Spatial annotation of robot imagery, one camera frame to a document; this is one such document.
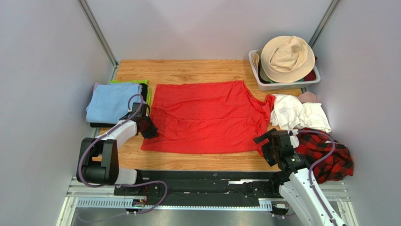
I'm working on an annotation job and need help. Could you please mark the red t-shirt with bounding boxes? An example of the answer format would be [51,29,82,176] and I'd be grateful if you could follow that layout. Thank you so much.
[141,81,275,154]

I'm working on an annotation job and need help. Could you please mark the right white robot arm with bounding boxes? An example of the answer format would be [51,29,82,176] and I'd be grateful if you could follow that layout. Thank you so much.
[253,129,346,226]

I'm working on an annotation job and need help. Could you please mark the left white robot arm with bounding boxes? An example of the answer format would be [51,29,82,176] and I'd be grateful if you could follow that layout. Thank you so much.
[76,103,159,187]

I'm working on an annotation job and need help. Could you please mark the folded black garment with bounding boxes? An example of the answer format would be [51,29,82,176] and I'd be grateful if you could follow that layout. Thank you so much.
[90,82,149,129]

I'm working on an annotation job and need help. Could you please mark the folded lime green shorts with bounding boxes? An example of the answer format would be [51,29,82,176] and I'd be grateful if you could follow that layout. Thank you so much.
[110,79,151,104]

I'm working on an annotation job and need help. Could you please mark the white crumpled shirt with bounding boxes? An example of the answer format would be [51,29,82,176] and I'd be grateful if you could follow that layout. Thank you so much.
[271,94,332,133]

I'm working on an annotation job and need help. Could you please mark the folded light blue shirt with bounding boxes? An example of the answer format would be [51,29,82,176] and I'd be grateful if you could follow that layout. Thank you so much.
[86,82,143,125]

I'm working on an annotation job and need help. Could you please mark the red black plaid shirt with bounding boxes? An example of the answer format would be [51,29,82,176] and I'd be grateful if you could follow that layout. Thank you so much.
[296,128,354,184]

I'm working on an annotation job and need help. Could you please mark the pink garment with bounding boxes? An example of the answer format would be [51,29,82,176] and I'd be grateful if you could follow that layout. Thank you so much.
[297,91,317,104]

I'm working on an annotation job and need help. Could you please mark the white perforated plastic basket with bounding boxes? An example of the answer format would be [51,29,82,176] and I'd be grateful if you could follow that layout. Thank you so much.
[249,49,321,91]

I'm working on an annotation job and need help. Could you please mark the teal garment in basket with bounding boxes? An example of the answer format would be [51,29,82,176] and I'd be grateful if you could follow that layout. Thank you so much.
[269,78,304,83]

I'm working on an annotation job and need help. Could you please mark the dark red garment in basket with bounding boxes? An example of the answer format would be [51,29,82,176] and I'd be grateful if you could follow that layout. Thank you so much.
[303,69,317,82]

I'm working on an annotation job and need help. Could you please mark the beige bucket hat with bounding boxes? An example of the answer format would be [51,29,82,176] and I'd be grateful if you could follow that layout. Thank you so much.
[261,35,316,82]

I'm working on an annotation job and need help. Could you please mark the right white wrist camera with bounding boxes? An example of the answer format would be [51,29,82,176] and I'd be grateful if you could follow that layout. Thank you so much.
[287,129,300,149]

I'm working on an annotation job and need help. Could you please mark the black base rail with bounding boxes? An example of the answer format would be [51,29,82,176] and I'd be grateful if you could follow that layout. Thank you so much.
[84,169,292,208]

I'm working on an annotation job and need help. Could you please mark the aluminium frame rail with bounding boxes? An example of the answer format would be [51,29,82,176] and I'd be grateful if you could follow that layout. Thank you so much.
[56,176,359,226]

